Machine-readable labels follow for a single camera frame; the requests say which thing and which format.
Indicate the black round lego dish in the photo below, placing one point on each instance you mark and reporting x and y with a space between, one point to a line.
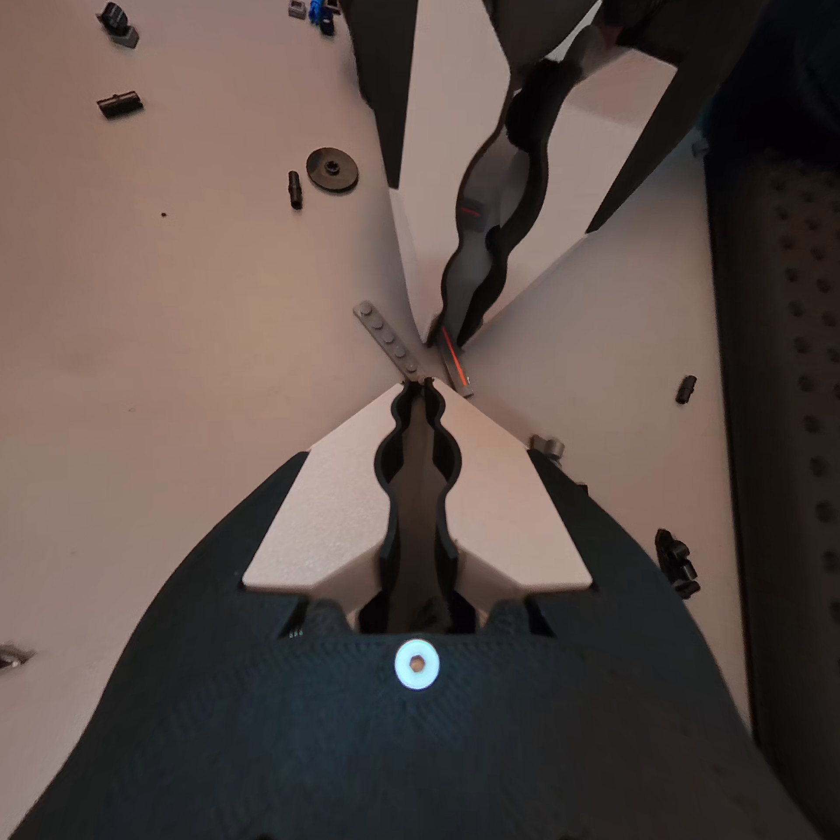
341 180

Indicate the black and grey lego piece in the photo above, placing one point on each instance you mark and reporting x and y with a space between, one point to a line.
118 23

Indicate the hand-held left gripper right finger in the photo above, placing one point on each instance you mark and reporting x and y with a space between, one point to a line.
518 525

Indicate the black lego ball-joint connector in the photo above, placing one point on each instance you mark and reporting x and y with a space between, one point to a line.
676 561

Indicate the black dimpled foam mat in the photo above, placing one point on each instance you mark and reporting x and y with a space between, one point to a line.
787 459

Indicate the long grey studded lego plate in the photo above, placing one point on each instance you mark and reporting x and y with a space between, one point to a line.
384 334

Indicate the black lego pin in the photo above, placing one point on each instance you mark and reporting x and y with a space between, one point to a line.
295 193
686 389

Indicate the tiny grey lego piece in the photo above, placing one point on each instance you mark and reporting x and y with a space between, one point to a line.
700 148

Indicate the grey lego piece red stripe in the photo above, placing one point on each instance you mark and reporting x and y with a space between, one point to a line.
456 367

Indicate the small grey lego brick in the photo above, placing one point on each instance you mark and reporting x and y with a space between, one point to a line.
297 8

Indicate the short black lego connector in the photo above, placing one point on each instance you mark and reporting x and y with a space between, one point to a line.
120 105

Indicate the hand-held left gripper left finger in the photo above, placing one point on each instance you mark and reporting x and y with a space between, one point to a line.
315 525

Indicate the grey curved lego piece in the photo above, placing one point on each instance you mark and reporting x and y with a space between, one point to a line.
550 447

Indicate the grey lego bracket piece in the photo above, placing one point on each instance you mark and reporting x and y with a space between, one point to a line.
12 656

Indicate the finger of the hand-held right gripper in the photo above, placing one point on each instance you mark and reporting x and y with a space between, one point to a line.
590 144
439 131

